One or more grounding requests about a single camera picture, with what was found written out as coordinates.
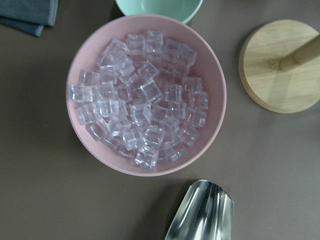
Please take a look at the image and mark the clear ice cubes pile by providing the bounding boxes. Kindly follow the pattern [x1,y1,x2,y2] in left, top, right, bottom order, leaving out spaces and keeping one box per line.
[66,30,209,167]

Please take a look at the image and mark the pink bowl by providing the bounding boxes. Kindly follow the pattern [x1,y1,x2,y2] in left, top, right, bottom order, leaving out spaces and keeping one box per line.
[66,14,227,177]

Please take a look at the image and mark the steel ice scoop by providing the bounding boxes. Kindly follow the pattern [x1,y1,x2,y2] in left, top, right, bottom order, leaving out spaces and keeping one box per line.
[165,179,234,240]

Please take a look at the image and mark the green bowl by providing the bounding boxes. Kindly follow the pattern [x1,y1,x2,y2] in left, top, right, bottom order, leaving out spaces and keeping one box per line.
[115,0,203,24]

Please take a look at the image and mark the wooden cup tree stand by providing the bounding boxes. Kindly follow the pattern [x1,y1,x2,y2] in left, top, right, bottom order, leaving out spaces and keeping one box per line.
[238,19,320,114]

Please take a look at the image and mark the grey folded cloth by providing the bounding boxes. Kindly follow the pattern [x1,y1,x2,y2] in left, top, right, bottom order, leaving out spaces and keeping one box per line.
[0,0,59,37]

